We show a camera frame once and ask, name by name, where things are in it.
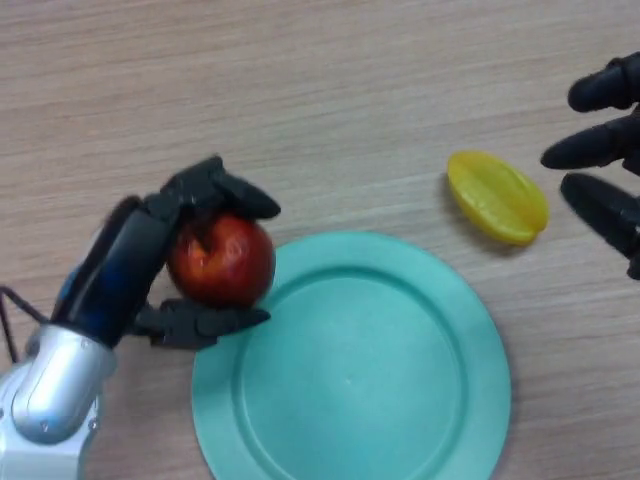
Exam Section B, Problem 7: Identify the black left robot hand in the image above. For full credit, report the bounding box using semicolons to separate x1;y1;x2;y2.
49;155;282;354

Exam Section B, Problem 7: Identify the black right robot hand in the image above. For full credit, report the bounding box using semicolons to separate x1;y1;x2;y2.
540;52;640;281

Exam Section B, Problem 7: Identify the red apple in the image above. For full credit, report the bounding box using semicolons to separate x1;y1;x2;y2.
166;212;277;309

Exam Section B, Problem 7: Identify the green round plate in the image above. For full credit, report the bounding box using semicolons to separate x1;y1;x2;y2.
191;230;512;480

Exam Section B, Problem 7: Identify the yellow starfruit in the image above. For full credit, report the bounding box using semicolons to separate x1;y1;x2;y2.
447;149;550;247

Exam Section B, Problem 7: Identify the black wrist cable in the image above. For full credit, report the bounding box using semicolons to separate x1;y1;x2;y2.
0;285;52;362

